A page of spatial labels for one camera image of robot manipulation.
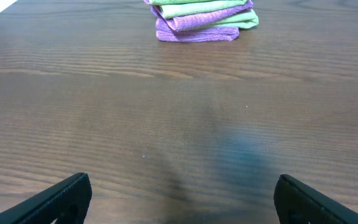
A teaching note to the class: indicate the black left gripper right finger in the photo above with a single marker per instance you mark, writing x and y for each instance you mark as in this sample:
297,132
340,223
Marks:
298,203

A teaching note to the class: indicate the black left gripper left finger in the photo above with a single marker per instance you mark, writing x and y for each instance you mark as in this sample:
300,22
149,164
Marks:
65,202

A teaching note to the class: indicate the lower green folded cloth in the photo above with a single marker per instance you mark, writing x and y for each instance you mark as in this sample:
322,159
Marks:
243,20

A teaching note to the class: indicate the green folded cloth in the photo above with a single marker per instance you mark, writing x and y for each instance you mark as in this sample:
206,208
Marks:
171,9
243,20

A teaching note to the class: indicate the bottom purple folded cloth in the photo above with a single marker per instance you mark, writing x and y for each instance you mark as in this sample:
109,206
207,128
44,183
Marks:
166,34

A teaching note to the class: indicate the purple folded cloth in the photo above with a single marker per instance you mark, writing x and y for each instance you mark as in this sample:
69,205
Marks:
166,34
181,23

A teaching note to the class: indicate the upper purple folded cloth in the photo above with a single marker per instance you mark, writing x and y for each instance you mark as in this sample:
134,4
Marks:
181,23

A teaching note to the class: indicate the top green folded cloth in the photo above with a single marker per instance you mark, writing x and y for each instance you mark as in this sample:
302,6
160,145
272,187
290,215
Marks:
171,9

